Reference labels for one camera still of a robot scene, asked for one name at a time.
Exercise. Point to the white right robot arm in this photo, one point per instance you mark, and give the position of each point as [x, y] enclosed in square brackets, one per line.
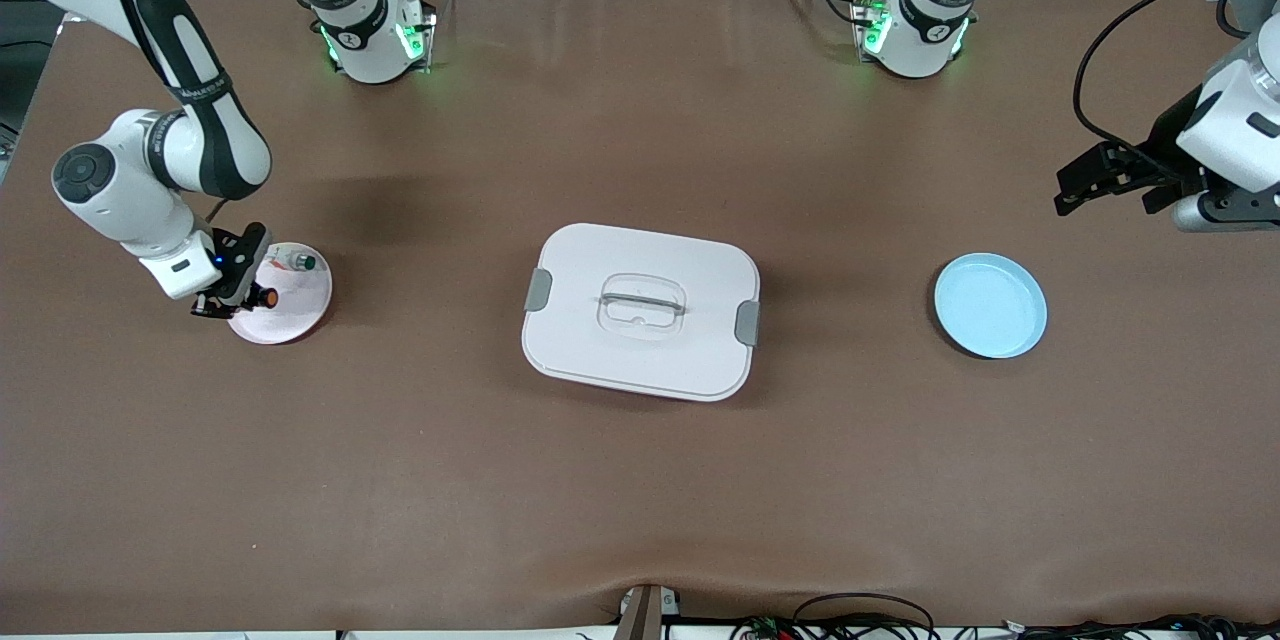
[120, 190]

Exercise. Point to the white lidded storage box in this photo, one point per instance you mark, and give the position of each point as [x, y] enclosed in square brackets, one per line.
[640, 360]

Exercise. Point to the light blue round plate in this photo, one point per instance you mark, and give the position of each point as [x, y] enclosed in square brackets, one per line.
[990, 310]

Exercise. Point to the orange push-button switch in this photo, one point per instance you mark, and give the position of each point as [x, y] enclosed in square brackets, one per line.
[268, 299]

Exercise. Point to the brown camera mount bracket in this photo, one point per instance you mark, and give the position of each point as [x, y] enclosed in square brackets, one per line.
[645, 615]

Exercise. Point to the pink round plate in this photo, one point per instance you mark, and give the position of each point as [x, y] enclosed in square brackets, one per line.
[295, 320]

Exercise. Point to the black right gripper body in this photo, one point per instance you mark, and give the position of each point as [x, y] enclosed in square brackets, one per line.
[247, 254]

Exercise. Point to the brown table mat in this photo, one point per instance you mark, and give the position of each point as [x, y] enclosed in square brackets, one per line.
[640, 480]

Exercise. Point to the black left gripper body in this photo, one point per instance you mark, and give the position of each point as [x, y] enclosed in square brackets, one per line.
[1166, 146]

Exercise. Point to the green push-button switch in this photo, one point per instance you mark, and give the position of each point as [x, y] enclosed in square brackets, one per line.
[298, 261]

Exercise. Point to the grey box latch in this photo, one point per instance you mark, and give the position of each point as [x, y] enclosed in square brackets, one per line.
[747, 322]
[538, 290]

